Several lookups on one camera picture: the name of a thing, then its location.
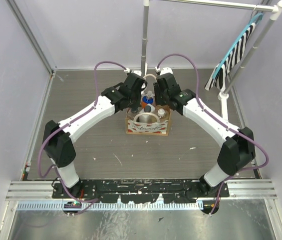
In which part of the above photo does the white bottle dark cap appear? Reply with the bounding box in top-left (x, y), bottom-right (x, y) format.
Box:
top-left (143, 104), bottom-right (155, 114)

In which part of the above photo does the blue orange pump bottle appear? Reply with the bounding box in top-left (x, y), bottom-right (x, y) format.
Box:
top-left (141, 90), bottom-right (154, 108)

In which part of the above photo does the clear square bottle black cap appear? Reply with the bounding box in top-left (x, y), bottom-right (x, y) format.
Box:
top-left (127, 108), bottom-right (139, 120)

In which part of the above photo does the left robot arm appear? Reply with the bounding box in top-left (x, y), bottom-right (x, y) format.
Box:
top-left (40, 70), bottom-right (147, 198)

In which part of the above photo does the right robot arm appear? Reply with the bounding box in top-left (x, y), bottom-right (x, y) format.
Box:
top-left (153, 72), bottom-right (255, 197)

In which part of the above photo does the striped black white cloth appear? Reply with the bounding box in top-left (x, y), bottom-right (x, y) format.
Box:
top-left (205, 22), bottom-right (256, 91)

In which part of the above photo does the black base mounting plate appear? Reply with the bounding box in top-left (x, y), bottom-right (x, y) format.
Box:
top-left (52, 178), bottom-right (230, 204)

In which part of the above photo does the blue clothes hanger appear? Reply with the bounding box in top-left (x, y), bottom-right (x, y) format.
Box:
top-left (211, 13), bottom-right (263, 80)

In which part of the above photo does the white clothes rack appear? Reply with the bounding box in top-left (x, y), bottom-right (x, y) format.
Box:
top-left (136, 0), bottom-right (282, 121)

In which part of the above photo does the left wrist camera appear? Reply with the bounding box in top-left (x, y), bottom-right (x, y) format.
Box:
top-left (124, 68), bottom-right (142, 76)

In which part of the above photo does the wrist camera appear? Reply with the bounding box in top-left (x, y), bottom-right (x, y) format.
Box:
top-left (155, 67), bottom-right (173, 76)
top-left (124, 68), bottom-right (142, 76)

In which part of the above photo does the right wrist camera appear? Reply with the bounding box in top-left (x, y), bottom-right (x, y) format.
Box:
top-left (155, 67), bottom-right (173, 76)

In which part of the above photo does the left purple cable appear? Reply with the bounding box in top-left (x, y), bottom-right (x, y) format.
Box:
top-left (37, 61), bottom-right (131, 216)

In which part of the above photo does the aluminium rail frame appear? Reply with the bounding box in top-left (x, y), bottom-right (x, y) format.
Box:
top-left (6, 178), bottom-right (277, 215)

